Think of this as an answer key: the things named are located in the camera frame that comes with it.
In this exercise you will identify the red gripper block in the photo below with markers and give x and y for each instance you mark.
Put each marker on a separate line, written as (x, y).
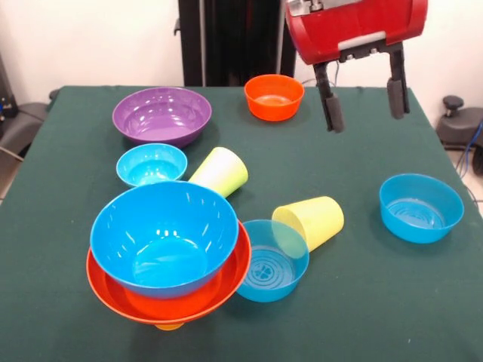
(358, 22)

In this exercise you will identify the yellow cup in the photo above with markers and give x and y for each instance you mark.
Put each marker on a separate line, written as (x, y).
(320, 218)

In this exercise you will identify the large deep blue bowl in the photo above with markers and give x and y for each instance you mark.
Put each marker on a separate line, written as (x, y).
(162, 226)

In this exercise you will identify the large orange bowl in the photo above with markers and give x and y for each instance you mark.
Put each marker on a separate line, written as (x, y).
(170, 311)

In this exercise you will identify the small red-orange bowl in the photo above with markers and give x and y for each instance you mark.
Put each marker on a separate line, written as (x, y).
(273, 107)

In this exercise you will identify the green cup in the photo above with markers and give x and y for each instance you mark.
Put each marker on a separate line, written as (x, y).
(222, 169)

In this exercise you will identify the purple bowl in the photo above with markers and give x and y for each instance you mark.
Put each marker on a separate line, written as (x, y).
(162, 117)

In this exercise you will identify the small light blue bowl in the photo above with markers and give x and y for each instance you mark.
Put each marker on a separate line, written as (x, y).
(151, 166)

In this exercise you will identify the orange cup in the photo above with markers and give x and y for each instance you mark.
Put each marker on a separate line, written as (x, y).
(170, 326)

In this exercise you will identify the dark green table cloth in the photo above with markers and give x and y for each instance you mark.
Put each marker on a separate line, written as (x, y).
(75, 226)

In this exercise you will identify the black equipment box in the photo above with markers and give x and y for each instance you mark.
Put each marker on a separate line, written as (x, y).
(5, 90)

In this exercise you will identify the black pedestal foot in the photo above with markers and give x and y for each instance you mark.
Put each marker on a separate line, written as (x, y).
(22, 124)
(460, 128)

